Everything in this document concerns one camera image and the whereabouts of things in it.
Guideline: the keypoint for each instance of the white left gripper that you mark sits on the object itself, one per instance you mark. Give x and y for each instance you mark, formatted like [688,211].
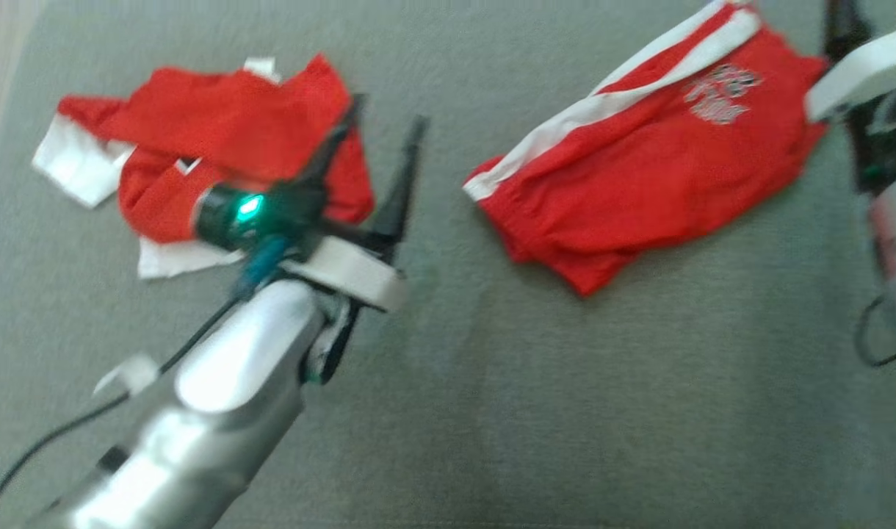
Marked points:
[352,275]

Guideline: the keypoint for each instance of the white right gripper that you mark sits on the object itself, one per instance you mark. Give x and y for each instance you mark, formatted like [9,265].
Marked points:
[866,66]

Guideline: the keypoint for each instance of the red basketball jersey number 23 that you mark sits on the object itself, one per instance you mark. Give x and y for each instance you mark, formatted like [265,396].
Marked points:
[257,117]

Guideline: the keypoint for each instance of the red shorts with white stripe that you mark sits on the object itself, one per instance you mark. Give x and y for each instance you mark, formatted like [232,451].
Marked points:
[639,176]

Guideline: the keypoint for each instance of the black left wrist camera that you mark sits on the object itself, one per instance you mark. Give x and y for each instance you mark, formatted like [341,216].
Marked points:
[224,217]

